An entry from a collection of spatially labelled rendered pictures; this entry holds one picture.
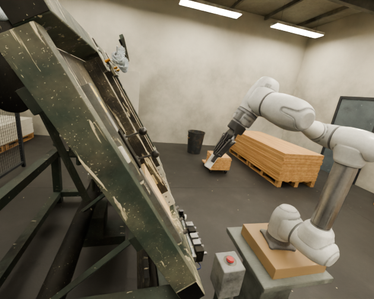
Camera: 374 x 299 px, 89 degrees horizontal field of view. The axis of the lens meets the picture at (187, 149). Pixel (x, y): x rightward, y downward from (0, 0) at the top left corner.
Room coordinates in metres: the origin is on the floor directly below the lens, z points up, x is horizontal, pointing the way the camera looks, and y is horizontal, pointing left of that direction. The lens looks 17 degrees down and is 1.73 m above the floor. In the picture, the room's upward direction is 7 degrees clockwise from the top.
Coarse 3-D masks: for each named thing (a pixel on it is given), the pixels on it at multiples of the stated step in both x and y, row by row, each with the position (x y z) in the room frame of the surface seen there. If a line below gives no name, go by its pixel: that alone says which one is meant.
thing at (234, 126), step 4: (232, 120) 0.81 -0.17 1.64; (228, 124) 0.82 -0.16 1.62; (232, 124) 0.80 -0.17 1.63; (236, 124) 0.79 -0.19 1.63; (232, 128) 0.79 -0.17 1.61; (236, 128) 0.78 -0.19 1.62; (240, 128) 0.79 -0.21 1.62; (244, 128) 0.79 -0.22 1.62; (228, 132) 0.83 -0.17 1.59; (232, 132) 0.79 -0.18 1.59; (236, 132) 0.78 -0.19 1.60; (240, 132) 0.79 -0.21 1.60; (232, 136) 0.78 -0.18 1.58; (228, 140) 0.79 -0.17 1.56
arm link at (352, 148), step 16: (352, 128) 0.95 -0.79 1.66; (336, 144) 0.95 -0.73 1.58; (352, 144) 0.89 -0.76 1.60; (368, 144) 0.85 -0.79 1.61; (336, 160) 0.93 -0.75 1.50; (352, 160) 0.88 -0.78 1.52; (368, 160) 0.85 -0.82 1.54; (336, 176) 0.92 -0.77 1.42; (352, 176) 0.89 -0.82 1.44; (336, 192) 0.90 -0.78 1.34; (320, 208) 0.93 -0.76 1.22; (336, 208) 0.89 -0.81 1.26; (304, 224) 0.96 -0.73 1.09; (320, 224) 0.90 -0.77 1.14; (304, 240) 0.91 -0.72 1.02; (320, 240) 0.87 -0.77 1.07; (320, 256) 0.84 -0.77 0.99; (336, 256) 0.83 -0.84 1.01
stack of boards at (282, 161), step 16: (240, 144) 5.57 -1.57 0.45; (256, 144) 4.81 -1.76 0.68; (272, 144) 4.60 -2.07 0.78; (288, 144) 4.85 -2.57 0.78; (256, 160) 4.70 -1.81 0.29; (272, 160) 4.14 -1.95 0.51; (288, 160) 3.87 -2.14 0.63; (304, 160) 3.98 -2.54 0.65; (320, 160) 4.11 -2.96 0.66; (272, 176) 4.03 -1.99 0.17; (288, 176) 3.90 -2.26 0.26; (304, 176) 4.01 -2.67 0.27
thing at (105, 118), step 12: (84, 84) 0.78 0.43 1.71; (96, 96) 0.79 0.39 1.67; (96, 108) 0.79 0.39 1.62; (108, 120) 0.80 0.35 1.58; (120, 144) 0.81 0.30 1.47; (132, 168) 0.83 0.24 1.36; (144, 180) 0.85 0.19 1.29; (156, 204) 0.87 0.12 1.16; (168, 216) 0.91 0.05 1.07; (168, 228) 0.89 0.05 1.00; (180, 240) 0.91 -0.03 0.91
